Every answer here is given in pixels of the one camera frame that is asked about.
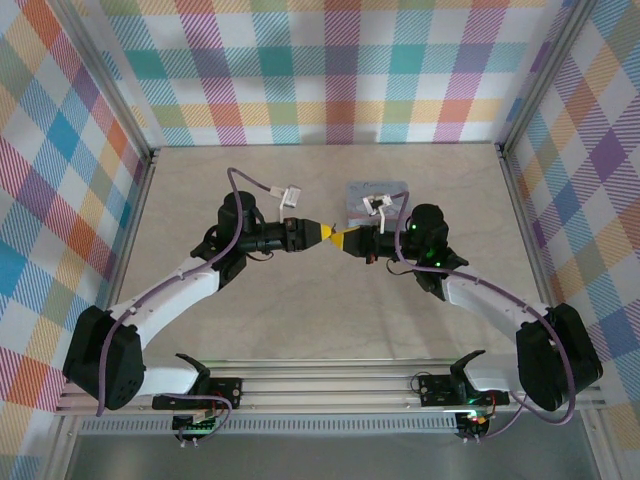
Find blue cartoon tin box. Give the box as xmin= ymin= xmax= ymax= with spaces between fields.
xmin=344 ymin=178 xmax=412 ymax=232

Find small controller circuit board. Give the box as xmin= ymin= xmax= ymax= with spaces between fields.
xmin=457 ymin=410 xmax=494 ymax=437
xmin=172 ymin=412 xmax=221 ymax=435

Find grey metal panel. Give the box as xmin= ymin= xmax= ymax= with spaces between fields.
xmin=64 ymin=433 xmax=601 ymax=480

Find aluminium frame cross rail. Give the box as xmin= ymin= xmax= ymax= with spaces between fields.
xmin=53 ymin=360 xmax=607 ymax=417

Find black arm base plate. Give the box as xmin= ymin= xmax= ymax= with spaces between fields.
xmin=417 ymin=373 xmax=511 ymax=409
xmin=152 ymin=377 xmax=244 ymax=412

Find grey slotted cable duct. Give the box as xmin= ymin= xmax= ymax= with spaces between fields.
xmin=79 ymin=418 xmax=460 ymax=435

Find aluminium frame post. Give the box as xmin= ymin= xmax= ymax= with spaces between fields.
xmin=494 ymin=0 xmax=602 ymax=156
xmin=52 ymin=0 xmax=162 ymax=169

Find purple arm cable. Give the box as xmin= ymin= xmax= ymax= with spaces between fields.
xmin=94 ymin=166 xmax=281 ymax=449
xmin=382 ymin=197 xmax=576 ymax=444

